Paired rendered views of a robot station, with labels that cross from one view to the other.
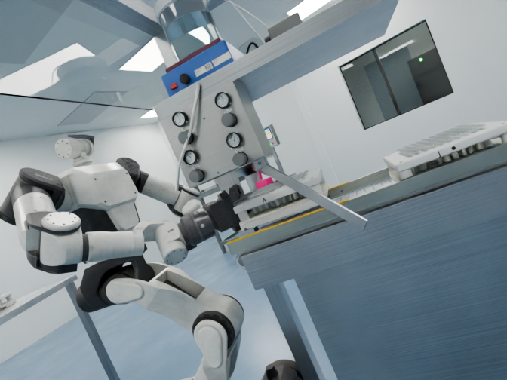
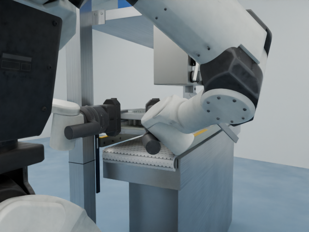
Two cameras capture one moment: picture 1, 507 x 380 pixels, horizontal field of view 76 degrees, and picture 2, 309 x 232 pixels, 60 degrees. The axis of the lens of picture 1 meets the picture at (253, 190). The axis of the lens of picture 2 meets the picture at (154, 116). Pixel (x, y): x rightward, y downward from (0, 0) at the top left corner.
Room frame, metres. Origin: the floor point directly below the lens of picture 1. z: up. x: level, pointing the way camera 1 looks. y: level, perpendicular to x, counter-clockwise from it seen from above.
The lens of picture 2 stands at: (0.84, 0.89, 0.99)
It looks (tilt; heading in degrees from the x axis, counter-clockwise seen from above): 5 degrees down; 277
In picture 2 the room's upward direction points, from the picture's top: straight up
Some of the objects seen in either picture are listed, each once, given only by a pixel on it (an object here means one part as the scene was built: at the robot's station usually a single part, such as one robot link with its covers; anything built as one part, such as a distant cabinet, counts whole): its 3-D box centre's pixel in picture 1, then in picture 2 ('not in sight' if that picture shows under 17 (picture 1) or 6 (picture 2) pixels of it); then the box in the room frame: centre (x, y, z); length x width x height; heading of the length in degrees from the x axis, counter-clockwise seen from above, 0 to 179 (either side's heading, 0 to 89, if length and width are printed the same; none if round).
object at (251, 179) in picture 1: (256, 172); not in sight; (3.85, -0.11, 0.95); 0.49 x 0.36 x 0.38; 57
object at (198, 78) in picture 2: (195, 173); (196, 74); (0.82, 0.12, 1.04); 0.03 x 0.03 x 0.05; 72
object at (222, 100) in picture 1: (222, 100); not in sight; (0.78, -0.02, 1.17); 0.04 x 0.01 x 0.04; 72
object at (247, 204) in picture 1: (281, 188); (151, 114); (0.98, -0.08, 0.90); 0.25 x 0.24 x 0.02; 164
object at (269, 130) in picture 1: (272, 153); not in sight; (3.79, -0.37, 1.07); 0.23 x 0.10 x 0.62; 57
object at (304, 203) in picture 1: (287, 203); (151, 127); (0.98, -0.08, 0.85); 0.24 x 0.24 x 0.02; 74
